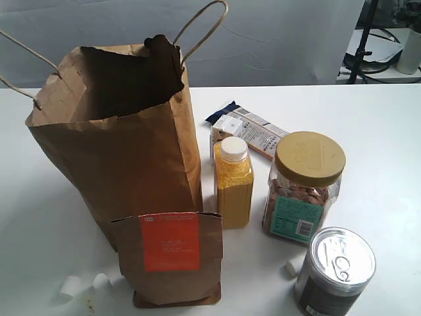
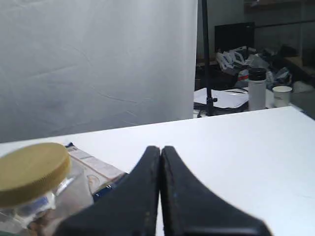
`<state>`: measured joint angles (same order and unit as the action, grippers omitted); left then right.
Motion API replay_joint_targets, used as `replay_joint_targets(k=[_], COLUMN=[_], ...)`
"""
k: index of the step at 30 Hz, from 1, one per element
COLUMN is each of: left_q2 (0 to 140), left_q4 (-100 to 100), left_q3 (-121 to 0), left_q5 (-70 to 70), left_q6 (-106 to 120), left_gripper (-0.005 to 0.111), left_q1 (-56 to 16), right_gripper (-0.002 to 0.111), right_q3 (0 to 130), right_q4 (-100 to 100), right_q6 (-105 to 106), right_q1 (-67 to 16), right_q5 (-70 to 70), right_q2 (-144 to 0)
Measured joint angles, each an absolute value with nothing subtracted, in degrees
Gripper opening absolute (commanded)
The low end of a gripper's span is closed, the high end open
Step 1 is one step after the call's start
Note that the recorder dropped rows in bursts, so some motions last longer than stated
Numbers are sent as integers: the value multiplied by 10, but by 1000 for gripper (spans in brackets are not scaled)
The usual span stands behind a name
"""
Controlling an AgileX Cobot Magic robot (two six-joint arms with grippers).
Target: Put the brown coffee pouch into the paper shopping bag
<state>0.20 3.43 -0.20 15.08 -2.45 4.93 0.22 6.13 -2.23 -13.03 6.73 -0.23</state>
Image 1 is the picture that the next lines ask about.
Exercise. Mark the metal pull-tab can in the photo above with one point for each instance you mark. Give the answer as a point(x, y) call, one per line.
point(336, 269)

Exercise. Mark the flat snack packet blue end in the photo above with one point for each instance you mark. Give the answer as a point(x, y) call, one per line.
point(259, 134)

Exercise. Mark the small brown pouch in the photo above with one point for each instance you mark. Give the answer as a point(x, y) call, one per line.
point(171, 259)

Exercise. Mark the large brown paper bag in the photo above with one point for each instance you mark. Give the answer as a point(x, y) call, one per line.
point(118, 122)

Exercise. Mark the white cylinder background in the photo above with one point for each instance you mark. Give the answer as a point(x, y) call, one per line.
point(409, 60)

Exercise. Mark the small beige carton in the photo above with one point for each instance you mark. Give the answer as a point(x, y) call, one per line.
point(224, 127)

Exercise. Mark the almond jar yellow lid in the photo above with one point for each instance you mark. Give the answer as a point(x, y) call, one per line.
point(303, 183)

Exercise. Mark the yellow grain bottle white cap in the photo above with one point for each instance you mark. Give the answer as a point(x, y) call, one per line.
point(233, 182)

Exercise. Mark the white marshmallow far left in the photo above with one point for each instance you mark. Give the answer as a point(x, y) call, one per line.
point(70, 288)

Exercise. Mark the black tripod stand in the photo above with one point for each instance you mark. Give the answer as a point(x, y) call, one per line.
point(372, 49)

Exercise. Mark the white marshmallow by can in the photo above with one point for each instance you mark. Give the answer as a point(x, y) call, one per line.
point(293, 268)

